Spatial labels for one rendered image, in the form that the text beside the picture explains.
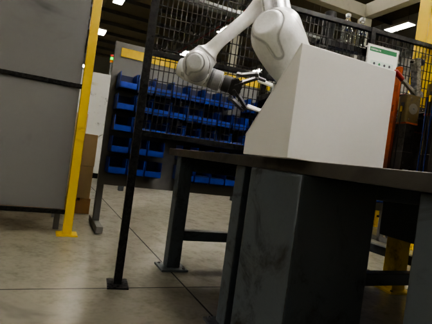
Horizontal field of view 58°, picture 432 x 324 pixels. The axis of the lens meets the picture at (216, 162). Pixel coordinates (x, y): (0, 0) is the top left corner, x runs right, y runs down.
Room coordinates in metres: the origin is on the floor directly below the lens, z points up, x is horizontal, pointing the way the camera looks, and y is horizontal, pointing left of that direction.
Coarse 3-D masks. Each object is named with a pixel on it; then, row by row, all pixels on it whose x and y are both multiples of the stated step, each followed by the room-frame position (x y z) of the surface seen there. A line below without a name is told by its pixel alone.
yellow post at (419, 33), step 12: (420, 0) 2.49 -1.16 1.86; (420, 12) 2.48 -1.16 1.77; (420, 24) 2.46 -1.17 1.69; (420, 36) 2.45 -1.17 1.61; (420, 48) 2.44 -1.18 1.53; (396, 240) 2.42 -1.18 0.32; (396, 252) 2.41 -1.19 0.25; (408, 252) 2.43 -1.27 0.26; (384, 264) 2.48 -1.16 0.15; (396, 264) 2.40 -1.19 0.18; (384, 288) 2.43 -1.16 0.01; (396, 288) 2.41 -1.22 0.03
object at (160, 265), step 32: (192, 160) 2.26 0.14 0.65; (384, 192) 1.83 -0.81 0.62; (416, 192) 1.92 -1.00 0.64; (384, 224) 2.30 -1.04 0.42; (416, 224) 2.11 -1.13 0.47; (224, 256) 1.59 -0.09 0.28; (416, 256) 0.81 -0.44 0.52; (224, 288) 1.55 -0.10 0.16; (416, 288) 0.80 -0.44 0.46; (224, 320) 1.52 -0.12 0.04; (416, 320) 0.79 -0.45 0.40
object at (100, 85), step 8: (112, 56) 7.66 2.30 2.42; (96, 80) 7.34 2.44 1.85; (104, 80) 7.39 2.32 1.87; (96, 88) 7.34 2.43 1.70; (104, 88) 7.40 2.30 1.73; (96, 96) 7.35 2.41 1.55; (104, 96) 7.41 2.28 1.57; (96, 104) 7.36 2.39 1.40; (104, 104) 7.42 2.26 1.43; (88, 112) 7.31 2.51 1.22; (96, 112) 7.37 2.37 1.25; (104, 112) 7.43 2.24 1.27; (88, 120) 7.32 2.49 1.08; (96, 120) 7.38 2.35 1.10; (104, 120) 7.43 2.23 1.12; (88, 128) 7.32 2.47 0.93; (96, 128) 7.38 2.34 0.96; (96, 152) 7.41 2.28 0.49; (96, 160) 7.42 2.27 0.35; (96, 168) 7.43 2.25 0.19; (96, 176) 7.46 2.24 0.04
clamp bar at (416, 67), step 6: (414, 60) 1.66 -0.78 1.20; (420, 60) 1.66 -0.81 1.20; (414, 66) 1.67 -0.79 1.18; (420, 66) 1.66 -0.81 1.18; (414, 72) 1.67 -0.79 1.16; (420, 72) 1.66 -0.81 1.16; (414, 78) 1.67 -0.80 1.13; (420, 78) 1.66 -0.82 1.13; (414, 84) 1.67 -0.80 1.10; (420, 84) 1.66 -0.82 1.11
